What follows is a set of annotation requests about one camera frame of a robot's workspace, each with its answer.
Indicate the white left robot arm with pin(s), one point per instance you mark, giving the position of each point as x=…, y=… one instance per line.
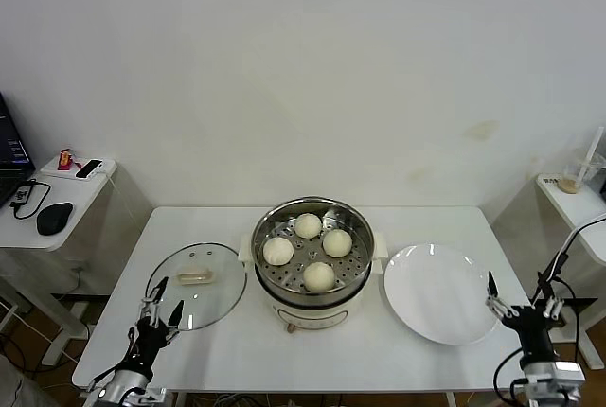
x=123, y=385

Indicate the white side desk with cup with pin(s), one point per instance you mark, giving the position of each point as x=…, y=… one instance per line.
x=577, y=203

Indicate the black laptop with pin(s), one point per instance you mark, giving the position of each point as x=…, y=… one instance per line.
x=12, y=151

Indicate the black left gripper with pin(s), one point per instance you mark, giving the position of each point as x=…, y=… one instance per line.
x=151, y=341

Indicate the stainless steel steamer basket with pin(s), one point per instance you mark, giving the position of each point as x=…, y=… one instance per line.
x=362, y=260

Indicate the flat white box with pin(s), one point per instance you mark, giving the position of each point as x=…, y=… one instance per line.
x=54, y=171

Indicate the small red item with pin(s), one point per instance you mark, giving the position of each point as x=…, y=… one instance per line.
x=65, y=160

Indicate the cream electric cooker pot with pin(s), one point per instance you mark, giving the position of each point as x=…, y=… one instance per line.
x=312, y=317

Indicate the small black white device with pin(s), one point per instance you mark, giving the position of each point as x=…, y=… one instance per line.
x=89, y=169

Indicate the round glass pot lid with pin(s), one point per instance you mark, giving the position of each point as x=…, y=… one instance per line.
x=208, y=303

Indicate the black computer mouse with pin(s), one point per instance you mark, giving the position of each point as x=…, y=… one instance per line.
x=53, y=217

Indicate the clear plastic drink cup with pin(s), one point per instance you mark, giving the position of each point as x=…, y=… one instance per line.
x=570, y=182

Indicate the round white plate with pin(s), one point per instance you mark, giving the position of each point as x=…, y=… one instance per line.
x=416, y=317

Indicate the small printed card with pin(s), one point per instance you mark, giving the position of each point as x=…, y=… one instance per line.
x=550, y=180

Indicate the white steamed baozi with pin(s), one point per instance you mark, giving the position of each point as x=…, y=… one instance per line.
x=308, y=225
x=278, y=251
x=318, y=277
x=336, y=242

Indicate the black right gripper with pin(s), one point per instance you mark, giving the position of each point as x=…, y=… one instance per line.
x=530, y=331

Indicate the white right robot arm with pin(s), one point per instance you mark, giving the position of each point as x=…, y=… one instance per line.
x=551, y=381

